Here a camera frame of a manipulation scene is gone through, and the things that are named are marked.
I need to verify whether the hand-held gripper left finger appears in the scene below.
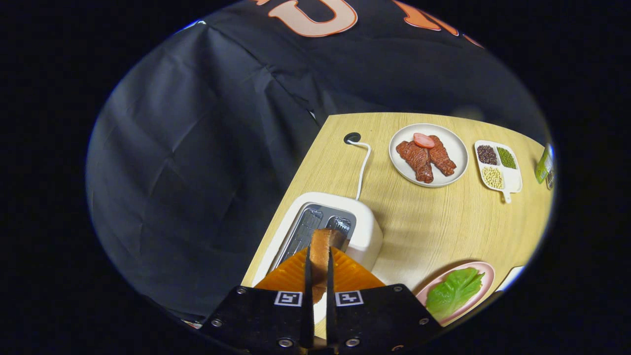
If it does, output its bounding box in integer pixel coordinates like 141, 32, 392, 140
200, 246, 315, 355

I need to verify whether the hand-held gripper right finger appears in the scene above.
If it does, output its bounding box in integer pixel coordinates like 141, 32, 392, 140
325, 246, 444, 355

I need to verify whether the toasted bread slice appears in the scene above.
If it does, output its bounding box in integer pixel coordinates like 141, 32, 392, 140
309, 228, 348, 304

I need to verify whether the green lettuce leaf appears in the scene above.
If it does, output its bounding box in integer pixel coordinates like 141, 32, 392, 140
425, 267, 486, 322

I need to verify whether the white toaster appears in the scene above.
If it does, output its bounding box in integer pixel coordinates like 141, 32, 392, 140
251, 192, 384, 323

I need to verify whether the pink plate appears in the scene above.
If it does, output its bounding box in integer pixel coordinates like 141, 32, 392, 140
415, 261, 495, 327

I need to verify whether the brown meat piece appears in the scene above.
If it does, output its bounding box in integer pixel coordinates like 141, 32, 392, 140
396, 141, 434, 184
428, 135, 457, 177

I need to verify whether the black backdrop cloth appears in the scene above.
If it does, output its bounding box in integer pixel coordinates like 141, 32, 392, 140
86, 0, 548, 321

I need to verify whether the white square plate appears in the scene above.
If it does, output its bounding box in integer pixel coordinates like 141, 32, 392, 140
495, 266, 526, 292

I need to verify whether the white round plate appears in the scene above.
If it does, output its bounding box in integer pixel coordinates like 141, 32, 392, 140
388, 123, 469, 188

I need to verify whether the white divided bean dish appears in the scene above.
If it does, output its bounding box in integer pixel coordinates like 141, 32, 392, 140
474, 140, 523, 204

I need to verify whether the green drink bottle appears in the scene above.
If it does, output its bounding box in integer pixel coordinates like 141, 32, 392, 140
535, 143, 555, 190

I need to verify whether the white toaster cable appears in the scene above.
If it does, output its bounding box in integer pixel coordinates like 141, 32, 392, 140
347, 141, 371, 201

